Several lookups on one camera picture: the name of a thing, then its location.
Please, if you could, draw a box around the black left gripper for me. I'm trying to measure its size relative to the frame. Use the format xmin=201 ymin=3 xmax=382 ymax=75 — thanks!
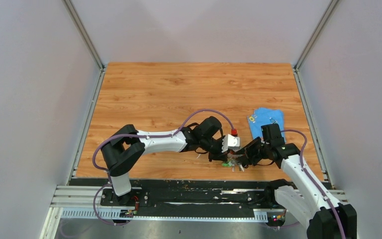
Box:
xmin=200 ymin=136 xmax=230 ymax=162

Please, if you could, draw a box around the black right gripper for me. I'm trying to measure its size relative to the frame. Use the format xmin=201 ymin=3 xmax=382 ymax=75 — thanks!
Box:
xmin=234 ymin=136 xmax=271 ymax=166

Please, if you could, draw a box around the metal key organizer ring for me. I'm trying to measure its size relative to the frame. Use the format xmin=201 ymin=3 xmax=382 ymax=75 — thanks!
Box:
xmin=222 ymin=151 xmax=249 ymax=173

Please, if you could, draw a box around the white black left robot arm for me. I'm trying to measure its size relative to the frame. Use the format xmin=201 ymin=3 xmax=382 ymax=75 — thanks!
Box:
xmin=98 ymin=116 xmax=240 ymax=206

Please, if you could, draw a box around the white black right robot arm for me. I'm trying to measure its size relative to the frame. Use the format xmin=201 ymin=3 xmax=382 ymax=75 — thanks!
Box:
xmin=232 ymin=123 xmax=358 ymax=239

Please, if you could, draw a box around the blue patterned cloth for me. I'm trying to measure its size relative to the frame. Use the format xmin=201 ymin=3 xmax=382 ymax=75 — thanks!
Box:
xmin=247 ymin=108 xmax=285 ymax=139

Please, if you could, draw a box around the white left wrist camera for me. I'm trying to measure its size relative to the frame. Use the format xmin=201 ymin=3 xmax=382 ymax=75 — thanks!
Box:
xmin=222 ymin=134 xmax=241 ymax=152

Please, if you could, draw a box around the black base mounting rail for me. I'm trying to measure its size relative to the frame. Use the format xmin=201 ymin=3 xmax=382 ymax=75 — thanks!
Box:
xmin=51 ymin=178 xmax=287 ymax=226

